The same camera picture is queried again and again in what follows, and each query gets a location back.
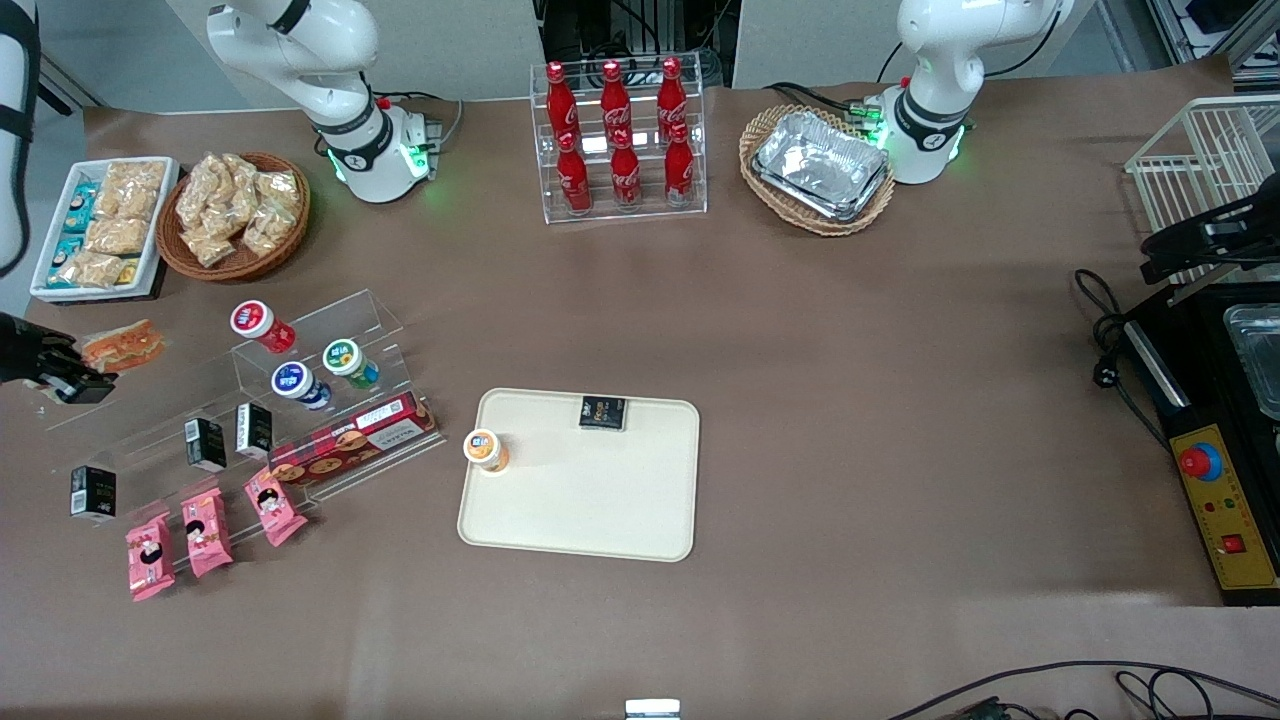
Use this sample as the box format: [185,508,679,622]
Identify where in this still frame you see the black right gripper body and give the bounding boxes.
[0,312,51,386]

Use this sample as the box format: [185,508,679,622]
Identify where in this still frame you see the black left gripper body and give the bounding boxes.
[1205,195,1280,276]

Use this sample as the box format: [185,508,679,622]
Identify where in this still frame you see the triangle sandwich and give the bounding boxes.
[80,320,166,373]

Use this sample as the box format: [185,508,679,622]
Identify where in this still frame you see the white rectangular snack tray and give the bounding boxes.
[30,157,181,303]

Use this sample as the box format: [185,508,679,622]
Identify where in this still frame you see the cream plastic serving tray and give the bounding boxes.
[457,388,701,563]

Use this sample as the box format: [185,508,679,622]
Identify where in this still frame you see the beige cracker packet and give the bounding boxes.
[58,250,126,289]
[85,215,151,256]
[103,160,168,218]

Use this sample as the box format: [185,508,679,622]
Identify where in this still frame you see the blue wrapped snack packet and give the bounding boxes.
[48,235,86,288]
[65,180,101,236]

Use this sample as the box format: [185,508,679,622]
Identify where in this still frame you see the black machine yellow control panel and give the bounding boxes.
[1120,280,1280,608]

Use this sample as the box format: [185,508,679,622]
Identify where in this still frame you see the stainless steel food pan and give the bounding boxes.
[1222,303,1280,421]

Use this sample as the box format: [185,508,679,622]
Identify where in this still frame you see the clear bag fried snacks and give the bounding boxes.
[240,205,296,259]
[205,153,258,201]
[255,170,301,216]
[177,165,226,233]
[185,225,238,269]

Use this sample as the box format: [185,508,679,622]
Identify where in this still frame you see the pink snack packet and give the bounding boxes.
[180,487,235,578]
[244,467,309,548]
[125,512,177,602]

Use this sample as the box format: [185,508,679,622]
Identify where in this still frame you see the red lid yogurt bottle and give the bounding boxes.
[230,300,298,354]

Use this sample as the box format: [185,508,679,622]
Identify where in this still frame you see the blue lid yogurt bottle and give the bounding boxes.
[272,362,333,411]

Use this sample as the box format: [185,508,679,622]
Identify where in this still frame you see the round wicker basket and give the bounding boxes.
[739,104,896,237]
[155,152,311,283]

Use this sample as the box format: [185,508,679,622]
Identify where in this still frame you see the green lid yogurt bottle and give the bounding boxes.
[322,339,381,391]

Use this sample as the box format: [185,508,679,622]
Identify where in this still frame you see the red cookie box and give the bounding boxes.
[268,391,439,488]

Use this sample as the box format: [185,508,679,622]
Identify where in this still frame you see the clear acrylic stepped display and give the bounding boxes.
[45,288,448,576]

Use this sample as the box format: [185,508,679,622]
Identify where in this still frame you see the stacked aluminium foil containers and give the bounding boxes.
[752,110,891,223]

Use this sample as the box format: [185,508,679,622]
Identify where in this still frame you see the orange lid yogurt bottle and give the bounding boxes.
[463,429,511,474]

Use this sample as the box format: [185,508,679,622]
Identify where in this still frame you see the clear acrylic bottle rack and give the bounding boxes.
[530,62,708,225]

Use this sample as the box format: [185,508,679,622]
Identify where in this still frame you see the red cola bottle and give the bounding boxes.
[657,58,689,136]
[664,123,696,201]
[545,62,579,141]
[600,61,633,141]
[557,132,593,214]
[610,130,643,209]

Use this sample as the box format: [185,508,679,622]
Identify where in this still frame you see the silver metal handle bar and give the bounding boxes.
[1125,320,1191,409]

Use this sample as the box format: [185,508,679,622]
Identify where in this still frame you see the black power cable with plug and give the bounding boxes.
[1073,268,1171,451]

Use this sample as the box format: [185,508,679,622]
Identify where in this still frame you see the white wire rack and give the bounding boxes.
[1125,95,1280,286]

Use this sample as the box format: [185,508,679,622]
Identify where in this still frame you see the black arm base cable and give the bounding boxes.
[765,82,881,126]

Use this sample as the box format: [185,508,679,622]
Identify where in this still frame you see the long black floor cable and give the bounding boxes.
[885,660,1280,720]

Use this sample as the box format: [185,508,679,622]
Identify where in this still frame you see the grey arm base cable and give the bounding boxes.
[375,90,466,151]

